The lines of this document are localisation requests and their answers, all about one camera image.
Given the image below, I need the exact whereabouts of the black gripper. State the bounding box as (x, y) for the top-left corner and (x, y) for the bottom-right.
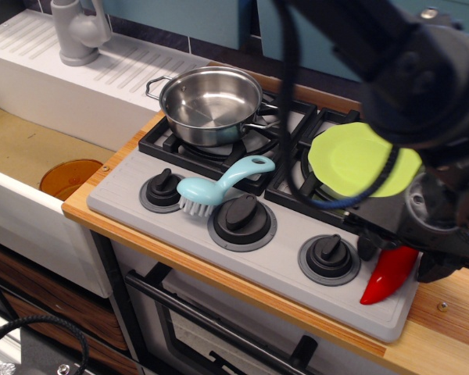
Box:
(344, 173), (469, 284)

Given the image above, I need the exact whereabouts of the red chili pepper toy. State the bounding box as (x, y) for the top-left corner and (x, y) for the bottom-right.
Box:
(360, 246), (419, 305)

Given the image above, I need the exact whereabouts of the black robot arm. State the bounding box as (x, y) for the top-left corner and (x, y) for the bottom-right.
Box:
(274, 1), (469, 283)

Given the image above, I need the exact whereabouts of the black right stove knob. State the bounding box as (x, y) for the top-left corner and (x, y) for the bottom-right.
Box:
(298, 234), (361, 287)

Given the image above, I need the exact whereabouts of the black stove knob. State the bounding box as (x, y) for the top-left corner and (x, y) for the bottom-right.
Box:
(207, 194), (277, 252)
(298, 234), (361, 287)
(139, 168), (183, 214)

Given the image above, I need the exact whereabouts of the grey toy stove top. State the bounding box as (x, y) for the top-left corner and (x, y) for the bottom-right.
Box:
(85, 91), (427, 344)

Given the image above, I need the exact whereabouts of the light green plate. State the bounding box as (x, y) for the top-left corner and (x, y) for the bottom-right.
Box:
(308, 122), (422, 198)

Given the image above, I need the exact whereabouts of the black middle stove knob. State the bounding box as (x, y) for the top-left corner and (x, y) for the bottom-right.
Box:
(207, 194), (277, 252)

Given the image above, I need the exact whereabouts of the light blue dish brush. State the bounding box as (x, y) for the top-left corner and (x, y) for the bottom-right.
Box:
(177, 155), (276, 217)

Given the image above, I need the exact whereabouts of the stainless steel pot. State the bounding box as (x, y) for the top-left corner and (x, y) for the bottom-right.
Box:
(145, 66), (279, 148)

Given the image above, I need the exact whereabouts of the black left stove knob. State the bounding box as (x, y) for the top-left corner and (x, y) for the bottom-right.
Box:
(139, 168), (183, 214)

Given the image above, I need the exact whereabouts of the black right burner grate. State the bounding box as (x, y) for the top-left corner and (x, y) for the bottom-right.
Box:
(264, 108), (361, 234)

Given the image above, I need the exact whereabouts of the black burner grate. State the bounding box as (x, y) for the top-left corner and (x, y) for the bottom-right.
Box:
(138, 100), (317, 196)
(264, 108), (361, 234)

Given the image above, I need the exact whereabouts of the black left burner grate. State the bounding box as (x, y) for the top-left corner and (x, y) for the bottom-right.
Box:
(138, 100), (317, 196)

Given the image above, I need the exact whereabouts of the orange sink drain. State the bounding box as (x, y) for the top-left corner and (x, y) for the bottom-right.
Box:
(39, 159), (102, 201)

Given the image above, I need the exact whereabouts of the wooden drawer front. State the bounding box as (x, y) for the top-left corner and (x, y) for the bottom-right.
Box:
(0, 245), (139, 374)

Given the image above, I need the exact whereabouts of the white toy sink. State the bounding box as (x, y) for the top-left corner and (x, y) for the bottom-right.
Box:
(0, 9), (212, 299)

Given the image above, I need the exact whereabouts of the grey toy faucet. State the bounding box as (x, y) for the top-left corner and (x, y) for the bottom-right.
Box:
(51, 0), (112, 66)

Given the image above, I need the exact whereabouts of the black oven door handle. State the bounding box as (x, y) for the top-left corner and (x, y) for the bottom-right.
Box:
(125, 270), (310, 375)

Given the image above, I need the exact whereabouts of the black cable at bottom left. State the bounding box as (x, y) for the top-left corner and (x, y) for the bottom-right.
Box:
(0, 313), (90, 375)

